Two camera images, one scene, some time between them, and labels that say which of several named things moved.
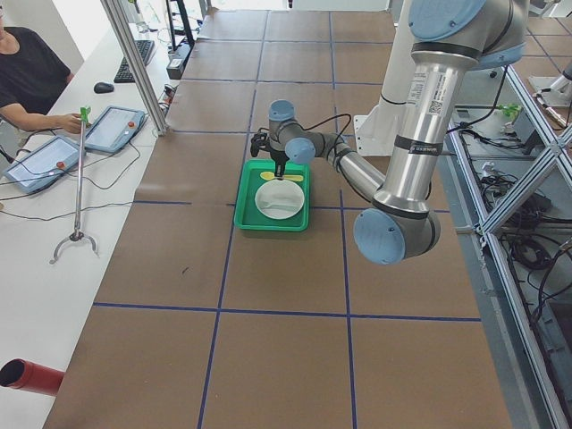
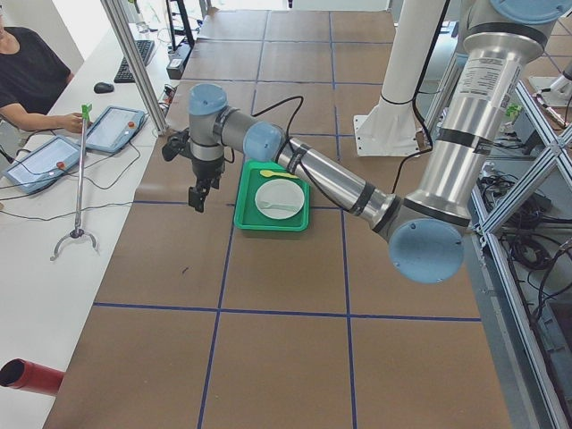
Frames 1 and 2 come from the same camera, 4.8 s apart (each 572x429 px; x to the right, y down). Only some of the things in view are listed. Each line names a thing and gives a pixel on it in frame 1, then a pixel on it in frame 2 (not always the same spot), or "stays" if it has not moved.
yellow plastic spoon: x=270 y=176 stays
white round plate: x=279 y=199 stays
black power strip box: x=178 y=57 stays
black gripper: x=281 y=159 -> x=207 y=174
